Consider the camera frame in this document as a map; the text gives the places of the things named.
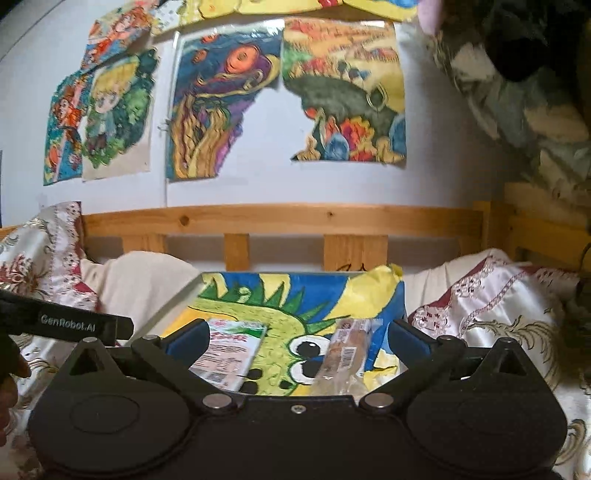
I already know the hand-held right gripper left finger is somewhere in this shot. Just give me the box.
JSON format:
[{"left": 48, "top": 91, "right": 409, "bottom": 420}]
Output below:
[{"left": 53, "top": 318, "right": 236, "bottom": 411}]

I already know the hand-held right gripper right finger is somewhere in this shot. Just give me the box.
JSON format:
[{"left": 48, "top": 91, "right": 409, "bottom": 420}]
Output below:
[{"left": 358, "top": 318, "right": 543, "bottom": 411}]

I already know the white snack packet red print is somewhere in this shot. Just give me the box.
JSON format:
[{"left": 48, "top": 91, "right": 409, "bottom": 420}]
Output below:
[{"left": 189, "top": 318, "right": 269, "bottom": 393}]

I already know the clear bread stick packet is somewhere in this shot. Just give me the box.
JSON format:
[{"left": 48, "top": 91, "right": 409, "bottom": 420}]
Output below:
[{"left": 307, "top": 316, "right": 384, "bottom": 398}]

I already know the dinosaur painted clear tray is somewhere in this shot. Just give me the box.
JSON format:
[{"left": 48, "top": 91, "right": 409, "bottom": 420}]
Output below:
[{"left": 154, "top": 265, "right": 409, "bottom": 398}]

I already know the person's left hand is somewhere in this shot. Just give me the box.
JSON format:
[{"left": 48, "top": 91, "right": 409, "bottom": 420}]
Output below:
[{"left": 0, "top": 330, "right": 32, "bottom": 446}]

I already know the white satin blanket red pattern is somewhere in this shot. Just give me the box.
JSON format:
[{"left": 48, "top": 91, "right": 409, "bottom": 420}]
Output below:
[{"left": 0, "top": 200, "right": 591, "bottom": 480}]

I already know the camouflage cloth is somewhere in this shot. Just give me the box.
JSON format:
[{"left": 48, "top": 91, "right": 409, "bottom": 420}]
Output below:
[{"left": 425, "top": 0, "right": 591, "bottom": 208}]

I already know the pink cloth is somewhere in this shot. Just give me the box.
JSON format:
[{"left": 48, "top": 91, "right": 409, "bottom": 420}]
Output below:
[{"left": 418, "top": 0, "right": 444, "bottom": 35}]

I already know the wooden bed frame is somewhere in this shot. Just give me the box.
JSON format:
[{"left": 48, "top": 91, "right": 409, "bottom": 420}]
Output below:
[{"left": 0, "top": 182, "right": 591, "bottom": 278}]

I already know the orange figure blue wall poster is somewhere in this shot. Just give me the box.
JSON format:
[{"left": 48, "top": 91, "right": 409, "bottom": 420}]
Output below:
[{"left": 43, "top": 71, "right": 93, "bottom": 185}]

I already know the blond child wall poster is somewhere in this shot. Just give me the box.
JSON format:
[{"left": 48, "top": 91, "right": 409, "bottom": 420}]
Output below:
[{"left": 82, "top": 48, "right": 160, "bottom": 181}]

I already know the purple swirl wall poster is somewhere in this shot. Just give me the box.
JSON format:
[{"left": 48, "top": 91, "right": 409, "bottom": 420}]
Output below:
[{"left": 166, "top": 25, "right": 283, "bottom": 182}]

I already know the yellow landscape wall poster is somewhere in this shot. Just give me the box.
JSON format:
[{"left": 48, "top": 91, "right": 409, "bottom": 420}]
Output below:
[{"left": 281, "top": 18, "right": 408, "bottom": 167}]

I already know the orange-haired cartoon wall poster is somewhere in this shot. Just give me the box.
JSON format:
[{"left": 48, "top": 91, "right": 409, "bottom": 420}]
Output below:
[{"left": 81, "top": 0, "right": 155, "bottom": 72}]

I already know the yellow torn wall poster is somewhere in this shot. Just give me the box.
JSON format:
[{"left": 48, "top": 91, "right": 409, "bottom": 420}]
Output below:
[{"left": 152, "top": 0, "right": 421, "bottom": 35}]

